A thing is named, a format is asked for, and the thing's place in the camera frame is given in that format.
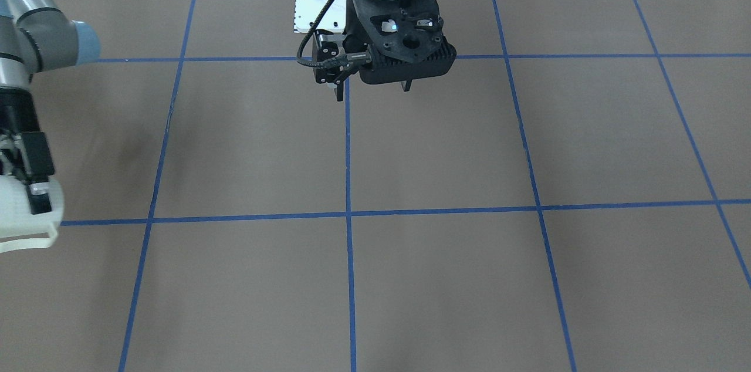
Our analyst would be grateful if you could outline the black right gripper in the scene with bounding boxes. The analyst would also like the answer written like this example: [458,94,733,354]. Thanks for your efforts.
[1,87,55,215]

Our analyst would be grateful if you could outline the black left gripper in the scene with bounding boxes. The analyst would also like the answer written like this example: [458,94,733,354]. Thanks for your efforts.
[312,30,411,102]

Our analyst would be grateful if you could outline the white HOME mug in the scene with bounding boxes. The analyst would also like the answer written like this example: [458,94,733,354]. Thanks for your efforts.
[1,176,65,253]

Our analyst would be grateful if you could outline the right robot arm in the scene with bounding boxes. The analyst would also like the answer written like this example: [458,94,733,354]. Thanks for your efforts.
[1,0,101,215]

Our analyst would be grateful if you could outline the black camera cable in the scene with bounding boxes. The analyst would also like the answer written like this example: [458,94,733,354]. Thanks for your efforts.
[296,0,371,69]

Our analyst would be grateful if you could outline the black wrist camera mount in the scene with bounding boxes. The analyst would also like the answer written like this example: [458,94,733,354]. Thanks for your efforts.
[343,0,458,85]

